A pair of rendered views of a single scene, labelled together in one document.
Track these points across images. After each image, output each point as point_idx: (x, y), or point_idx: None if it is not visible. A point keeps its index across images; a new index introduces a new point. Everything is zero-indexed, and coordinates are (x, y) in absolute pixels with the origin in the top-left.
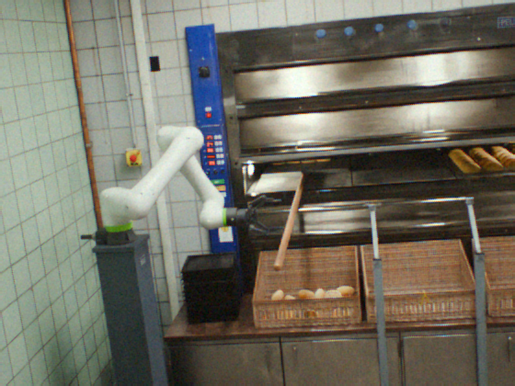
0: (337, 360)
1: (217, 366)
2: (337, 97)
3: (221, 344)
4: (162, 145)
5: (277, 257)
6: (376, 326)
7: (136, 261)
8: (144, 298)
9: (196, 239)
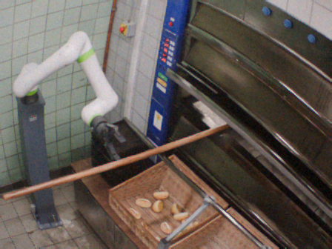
0: None
1: (88, 203)
2: (264, 74)
3: (90, 195)
4: None
5: (15, 191)
6: None
7: (24, 118)
8: (30, 141)
9: (144, 109)
